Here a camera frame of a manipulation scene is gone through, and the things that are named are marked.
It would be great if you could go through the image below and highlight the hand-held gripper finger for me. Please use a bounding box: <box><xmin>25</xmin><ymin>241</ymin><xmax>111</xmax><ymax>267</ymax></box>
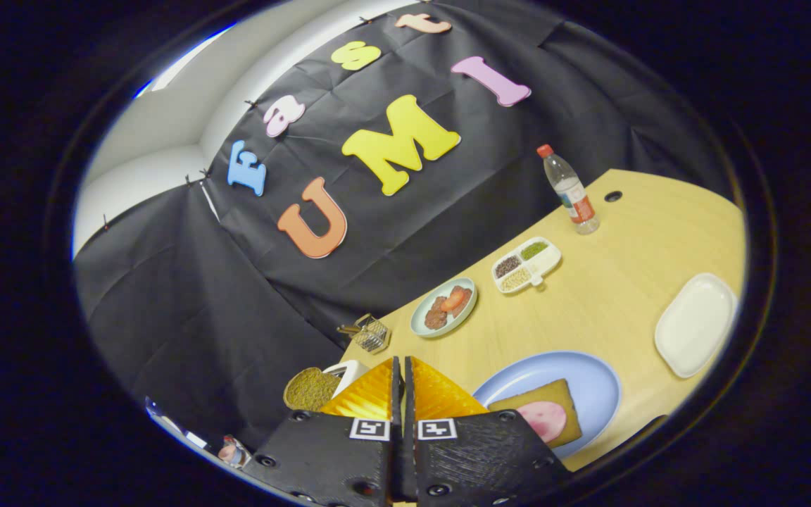
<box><xmin>404</xmin><ymin>356</ymin><xmax>575</xmax><ymax>507</ymax></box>
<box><xmin>240</xmin><ymin>356</ymin><xmax>406</xmax><ymax>507</ymax></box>

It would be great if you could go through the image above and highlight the round-topped brown bread slice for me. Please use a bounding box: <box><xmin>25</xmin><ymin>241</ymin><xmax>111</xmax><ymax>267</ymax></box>
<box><xmin>283</xmin><ymin>367</ymin><xmax>341</xmax><ymax>413</ymax></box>

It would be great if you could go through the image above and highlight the white toaster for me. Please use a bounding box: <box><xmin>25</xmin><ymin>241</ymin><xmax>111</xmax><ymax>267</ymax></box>
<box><xmin>322</xmin><ymin>359</ymin><xmax>371</xmax><ymax>399</ymax></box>

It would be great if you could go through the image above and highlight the small pale green plate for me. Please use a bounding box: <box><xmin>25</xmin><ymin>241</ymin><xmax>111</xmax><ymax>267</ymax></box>
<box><xmin>410</xmin><ymin>277</ymin><xmax>479</xmax><ymax>339</ymax></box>

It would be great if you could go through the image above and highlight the brown meat patty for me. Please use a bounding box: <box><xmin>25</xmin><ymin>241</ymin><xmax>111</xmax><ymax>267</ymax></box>
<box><xmin>424</xmin><ymin>296</ymin><xmax>452</xmax><ymax>332</ymax></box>

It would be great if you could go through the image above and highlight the red tomato slice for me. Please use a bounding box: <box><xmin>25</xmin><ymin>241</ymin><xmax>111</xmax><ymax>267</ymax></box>
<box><xmin>441</xmin><ymin>285</ymin><xmax>473</xmax><ymax>314</ymax></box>

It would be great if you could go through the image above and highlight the square brown bread slice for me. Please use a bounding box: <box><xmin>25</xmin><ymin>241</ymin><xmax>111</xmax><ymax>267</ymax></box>
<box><xmin>488</xmin><ymin>378</ymin><xmax>583</xmax><ymax>449</ymax></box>

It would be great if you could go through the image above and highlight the pink ham slice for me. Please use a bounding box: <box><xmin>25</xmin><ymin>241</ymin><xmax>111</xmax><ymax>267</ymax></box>
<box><xmin>516</xmin><ymin>401</ymin><xmax>567</xmax><ymax>444</ymax></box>

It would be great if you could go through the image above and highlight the blue round plate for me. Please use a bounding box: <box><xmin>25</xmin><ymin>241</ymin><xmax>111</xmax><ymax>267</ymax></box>
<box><xmin>472</xmin><ymin>351</ymin><xmax>622</xmax><ymax>460</ymax></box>

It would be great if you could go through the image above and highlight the white divided seasoning tray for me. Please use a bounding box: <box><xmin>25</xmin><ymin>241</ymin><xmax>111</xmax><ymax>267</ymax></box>
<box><xmin>491</xmin><ymin>236</ymin><xmax>562</xmax><ymax>294</ymax></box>

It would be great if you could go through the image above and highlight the clear red-capped water bottle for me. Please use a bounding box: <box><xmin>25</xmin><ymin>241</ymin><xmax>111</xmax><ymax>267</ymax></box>
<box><xmin>536</xmin><ymin>144</ymin><xmax>601</xmax><ymax>235</ymax></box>

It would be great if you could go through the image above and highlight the white square plate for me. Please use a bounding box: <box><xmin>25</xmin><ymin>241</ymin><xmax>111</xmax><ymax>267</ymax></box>
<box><xmin>654</xmin><ymin>273</ymin><xmax>738</xmax><ymax>380</ymax></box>

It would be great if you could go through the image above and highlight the small wire basket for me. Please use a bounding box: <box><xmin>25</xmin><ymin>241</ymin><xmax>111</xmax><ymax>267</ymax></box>
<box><xmin>337</xmin><ymin>313</ymin><xmax>391</xmax><ymax>354</ymax></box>

